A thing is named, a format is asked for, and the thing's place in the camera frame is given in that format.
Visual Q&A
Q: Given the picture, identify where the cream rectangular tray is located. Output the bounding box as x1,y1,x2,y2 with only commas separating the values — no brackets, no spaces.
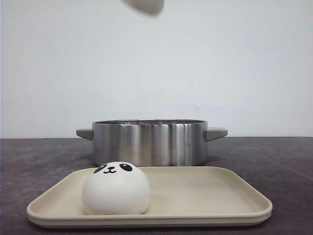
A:
26,166,272,229

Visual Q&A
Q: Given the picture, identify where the panda bun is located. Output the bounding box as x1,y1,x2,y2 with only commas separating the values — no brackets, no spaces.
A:
122,0,165,16
82,162,151,215

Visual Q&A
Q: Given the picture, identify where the stainless steel steamer pot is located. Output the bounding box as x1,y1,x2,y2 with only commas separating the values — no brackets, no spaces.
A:
76,119,228,166

